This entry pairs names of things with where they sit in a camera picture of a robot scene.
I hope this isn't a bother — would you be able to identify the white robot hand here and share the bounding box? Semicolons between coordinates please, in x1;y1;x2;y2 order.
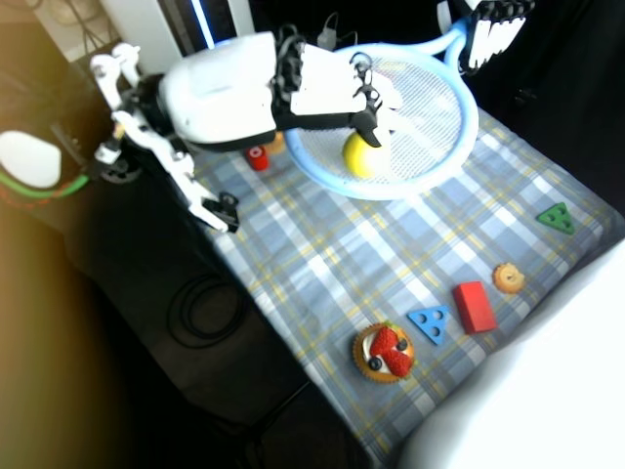
156;29;409;153
436;0;536;77

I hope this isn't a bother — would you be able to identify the light blue toy racket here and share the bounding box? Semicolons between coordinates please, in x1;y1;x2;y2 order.
282;21;480;202

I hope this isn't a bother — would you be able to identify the yellow ball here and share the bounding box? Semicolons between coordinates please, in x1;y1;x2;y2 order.
342;130;393;180

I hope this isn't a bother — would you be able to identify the red cylinder block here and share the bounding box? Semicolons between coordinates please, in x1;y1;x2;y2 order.
245;145;271;173

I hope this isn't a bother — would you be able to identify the white column with blue light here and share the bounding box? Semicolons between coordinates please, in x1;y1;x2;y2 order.
100;0;253;63

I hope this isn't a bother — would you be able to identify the grey power strip with plugs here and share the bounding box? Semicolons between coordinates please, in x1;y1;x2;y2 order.
315;12;362;53

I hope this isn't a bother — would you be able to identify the green triangle block with holes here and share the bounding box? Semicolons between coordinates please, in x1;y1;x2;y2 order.
535;201;576;236

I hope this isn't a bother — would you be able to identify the blue plaid table cloth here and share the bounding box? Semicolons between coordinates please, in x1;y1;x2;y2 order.
192;100;625;466

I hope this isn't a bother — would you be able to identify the small orange toy cookie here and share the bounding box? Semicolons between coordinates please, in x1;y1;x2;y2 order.
491;262;526;295

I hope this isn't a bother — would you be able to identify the red rectangular block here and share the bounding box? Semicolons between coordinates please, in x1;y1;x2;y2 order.
451;280;499;336

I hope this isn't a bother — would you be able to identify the blue triangle block with holes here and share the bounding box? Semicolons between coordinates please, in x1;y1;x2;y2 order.
406;305;453;347

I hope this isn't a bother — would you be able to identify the toy strawberry cupcake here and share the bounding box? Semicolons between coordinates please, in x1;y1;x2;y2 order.
353;320;417;385

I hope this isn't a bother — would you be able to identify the white robot body shell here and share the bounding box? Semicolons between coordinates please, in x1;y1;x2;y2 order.
398;238;625;469

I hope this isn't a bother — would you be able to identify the white box with cables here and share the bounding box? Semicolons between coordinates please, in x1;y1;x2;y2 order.
31;0;118;64

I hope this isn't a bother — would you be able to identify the coiled black cable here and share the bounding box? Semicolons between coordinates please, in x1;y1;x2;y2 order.
167;276;246;350

